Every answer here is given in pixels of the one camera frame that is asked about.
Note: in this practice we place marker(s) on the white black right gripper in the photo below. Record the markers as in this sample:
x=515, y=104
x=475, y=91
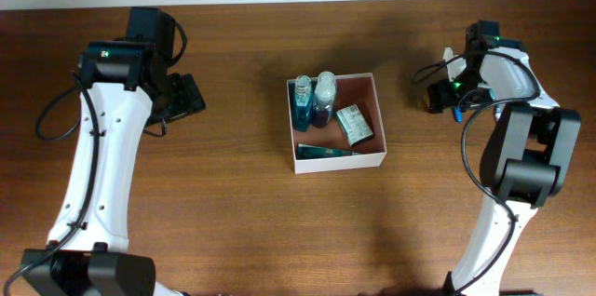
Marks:
x=440, y=97

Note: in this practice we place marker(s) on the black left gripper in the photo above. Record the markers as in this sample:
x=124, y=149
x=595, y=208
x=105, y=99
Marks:
x=188, y=98

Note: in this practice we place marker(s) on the blue disposable razor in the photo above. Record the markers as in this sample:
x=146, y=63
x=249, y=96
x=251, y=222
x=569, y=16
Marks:
x=458, y=117

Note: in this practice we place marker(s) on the green white small box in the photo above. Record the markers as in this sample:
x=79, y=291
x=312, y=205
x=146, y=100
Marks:
x=354, y=125

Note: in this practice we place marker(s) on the teal mouthwash bottle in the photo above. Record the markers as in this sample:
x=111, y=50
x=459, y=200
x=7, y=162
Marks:
x=302, y=100

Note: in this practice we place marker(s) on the purple foam pump bottle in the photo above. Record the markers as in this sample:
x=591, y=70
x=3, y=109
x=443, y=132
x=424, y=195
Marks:
x=324, y=99

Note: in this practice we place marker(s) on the teal toothpaste tube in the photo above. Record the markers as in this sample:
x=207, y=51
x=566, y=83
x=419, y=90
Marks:
x=305, y=152

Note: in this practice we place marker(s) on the blue white toothbrush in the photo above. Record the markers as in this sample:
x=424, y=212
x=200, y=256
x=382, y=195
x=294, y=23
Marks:
x=497, y=112

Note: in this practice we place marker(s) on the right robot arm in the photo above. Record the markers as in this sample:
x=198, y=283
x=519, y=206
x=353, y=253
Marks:
x=516, y=147

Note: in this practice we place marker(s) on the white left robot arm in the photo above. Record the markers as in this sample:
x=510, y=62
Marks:
x=125, y=87

